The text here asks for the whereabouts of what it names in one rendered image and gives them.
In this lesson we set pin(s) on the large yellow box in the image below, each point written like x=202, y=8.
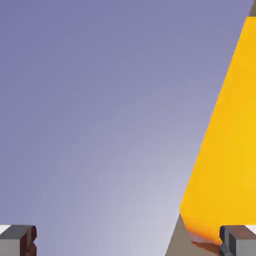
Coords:
x=228, y=140

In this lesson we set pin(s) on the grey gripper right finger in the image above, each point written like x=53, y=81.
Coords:
x=240, y=242

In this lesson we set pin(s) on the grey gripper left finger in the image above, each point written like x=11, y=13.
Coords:
x=14, y=240

